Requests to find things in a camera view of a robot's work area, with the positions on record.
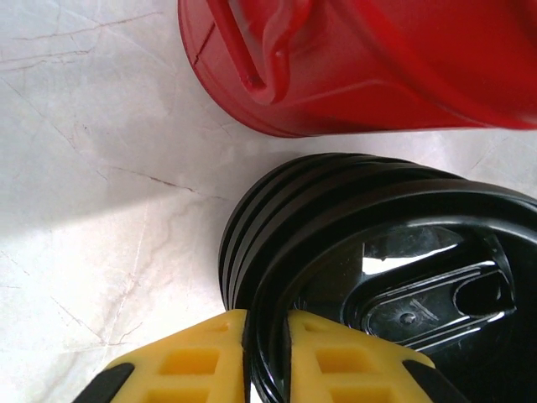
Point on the black plastic cup lid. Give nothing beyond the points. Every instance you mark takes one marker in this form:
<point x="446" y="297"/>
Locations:
<point x="419" y="294"/>

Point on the stack of black cup lids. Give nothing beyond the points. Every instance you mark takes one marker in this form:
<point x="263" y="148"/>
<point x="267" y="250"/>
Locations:
<point x="260" y="218"/>

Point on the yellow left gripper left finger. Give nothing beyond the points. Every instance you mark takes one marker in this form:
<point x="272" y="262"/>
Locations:
<point x="189" y="369"/>

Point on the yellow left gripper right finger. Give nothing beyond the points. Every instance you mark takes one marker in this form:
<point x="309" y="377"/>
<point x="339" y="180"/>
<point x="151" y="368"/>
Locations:
<point x="335" y="369"/>

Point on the red straw holder cup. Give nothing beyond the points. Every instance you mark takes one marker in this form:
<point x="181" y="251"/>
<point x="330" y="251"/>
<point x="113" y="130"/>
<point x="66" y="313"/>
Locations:
<point x="377" y="63"/>

